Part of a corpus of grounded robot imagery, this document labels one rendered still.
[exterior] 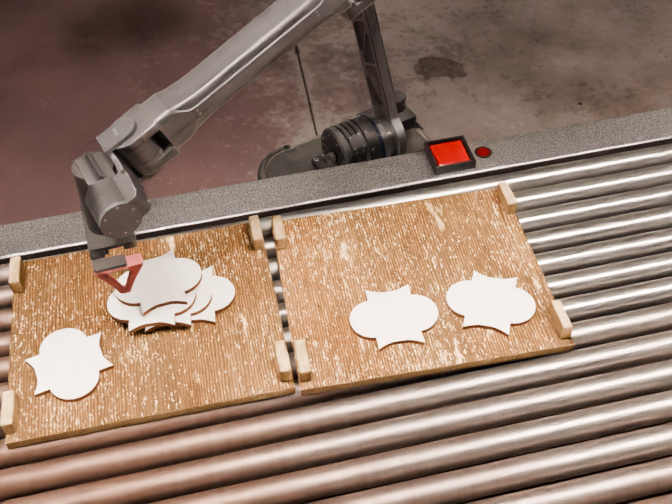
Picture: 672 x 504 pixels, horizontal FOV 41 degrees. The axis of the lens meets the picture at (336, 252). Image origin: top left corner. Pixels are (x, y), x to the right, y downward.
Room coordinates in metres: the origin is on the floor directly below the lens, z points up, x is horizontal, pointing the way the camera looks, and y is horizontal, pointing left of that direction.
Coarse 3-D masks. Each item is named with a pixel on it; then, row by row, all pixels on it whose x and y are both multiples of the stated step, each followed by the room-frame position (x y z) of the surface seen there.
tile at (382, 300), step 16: (400, 288) 0.91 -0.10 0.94; (368, 304) 0.88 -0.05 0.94; (384, 304) 0.88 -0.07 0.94; (400, 304) 0.88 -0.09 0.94; (416, 304) 0.88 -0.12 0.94; (432, 304) 0.88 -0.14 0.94; (352, 320) 0.86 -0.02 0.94; (368, 320) 0.85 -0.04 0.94; (384, 320) 0.85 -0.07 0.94; (400, 320) 0.85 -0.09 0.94; (416, 320) 0.85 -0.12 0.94; (432, 320) 0.85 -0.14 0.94; (368, 336) 0.82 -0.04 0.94; (384, 336) 0.82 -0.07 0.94; (400, 336) 0.82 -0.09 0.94; (416, 336) 0.82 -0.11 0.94
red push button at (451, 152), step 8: (440, 144) 1.27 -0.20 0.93; (448, 144) 1.27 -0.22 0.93; (456, 144) 1.27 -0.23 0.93; (432, 152) 1.25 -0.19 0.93; (440, 152) 1.25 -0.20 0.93; (448, 152) 1.25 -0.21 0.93; (456, 152) 1.25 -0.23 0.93; (464, 152) 1.25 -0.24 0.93; (440, 160) 1.23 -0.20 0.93; (448, 160) 1.23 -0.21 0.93; (456, 160) 1.22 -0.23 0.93; (464, 160) 1.22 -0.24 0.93
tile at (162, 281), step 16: (160, 256) 0.99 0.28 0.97; (128, 272) 0.95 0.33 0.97; (144, 272) 0.95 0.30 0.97; (160, 272) 0.95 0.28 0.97; (176, 272) 0.95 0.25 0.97; (192, 272) 0.95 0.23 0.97; (144, 288) 0.92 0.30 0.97; (160, 288) 0.92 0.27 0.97; (176, 288) 0.92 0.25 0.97; (192, 288) 0.92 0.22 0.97; (128, 304) 0.89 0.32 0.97; (144, 304) 0.89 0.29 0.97; (160, 304) 0.89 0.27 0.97
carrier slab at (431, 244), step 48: (480, 192) 1.13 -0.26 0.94; (288, 240) 1.04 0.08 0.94; (336, 240) 1.03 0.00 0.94; (384, 240) 1.03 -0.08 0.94; (432, 240) 1.02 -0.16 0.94; (480, 240) 1.02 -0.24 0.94; (288, 288) 0.93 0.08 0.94; (336, 288) 0.93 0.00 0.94; (384, 288) 0.92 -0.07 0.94; (432, 288) 0.92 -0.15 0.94; (528, 288) 0.91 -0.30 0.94; (336, 336) 0.83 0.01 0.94; (432, 336) 0.82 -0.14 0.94; (480, 336) 0.82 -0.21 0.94; (528, 336) 0.81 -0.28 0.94; (336, 384) 0.75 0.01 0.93
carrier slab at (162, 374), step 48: (192, 240) 1.05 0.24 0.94; (240, 240) 1.05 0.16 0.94; (48, 288) 0.96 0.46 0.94; (96, 288) 0.96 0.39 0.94; (240, 288) 0.94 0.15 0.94; (144, 336) 0.85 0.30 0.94; (192, 336) 0.85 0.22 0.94; (240, 336) 0.84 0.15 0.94; (144, 384) 0.76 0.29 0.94; (192, 384) 0.76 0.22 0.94; (240, 384) 0.76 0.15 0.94; (288, 384) 0.75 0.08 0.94; (48, 432) 0.69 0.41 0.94
